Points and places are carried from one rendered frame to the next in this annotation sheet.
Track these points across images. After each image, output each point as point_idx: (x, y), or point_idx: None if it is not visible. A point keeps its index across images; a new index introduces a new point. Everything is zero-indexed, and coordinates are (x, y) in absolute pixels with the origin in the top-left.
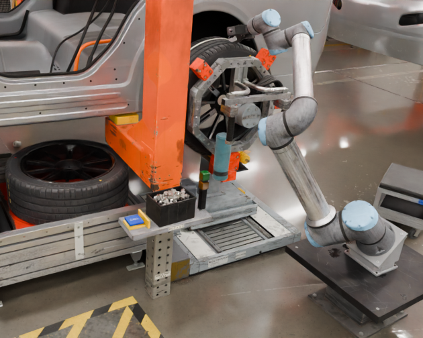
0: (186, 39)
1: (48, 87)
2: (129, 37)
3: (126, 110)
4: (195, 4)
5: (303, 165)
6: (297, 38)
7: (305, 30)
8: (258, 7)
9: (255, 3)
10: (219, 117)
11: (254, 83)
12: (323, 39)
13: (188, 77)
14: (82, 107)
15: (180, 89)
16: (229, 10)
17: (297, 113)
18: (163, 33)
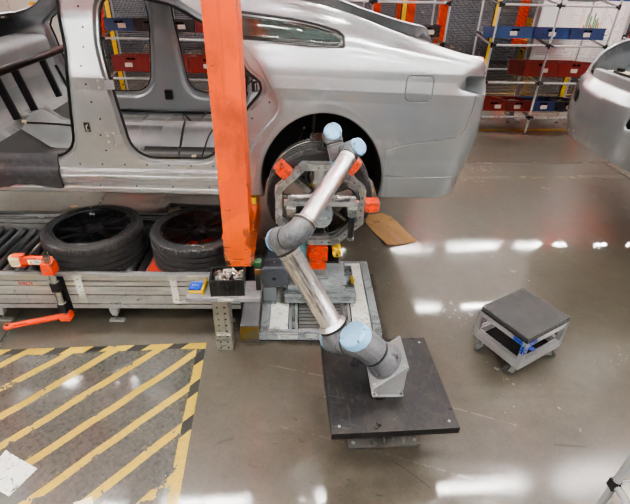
0: (239, 146)
1: (179, 168)
2: None
3: None
4: (304, 107)
5: (303, 277)
6: (339, 155)
7: (351, 147)
8: (375, 111)
9: (371, 107)
10: None
11: None
12: (463, 145)
13: (246, 178)
14: (206, 186)
15: (240, 187)
16: (342, 113)
17: (286, 230)
18: (217, 140)
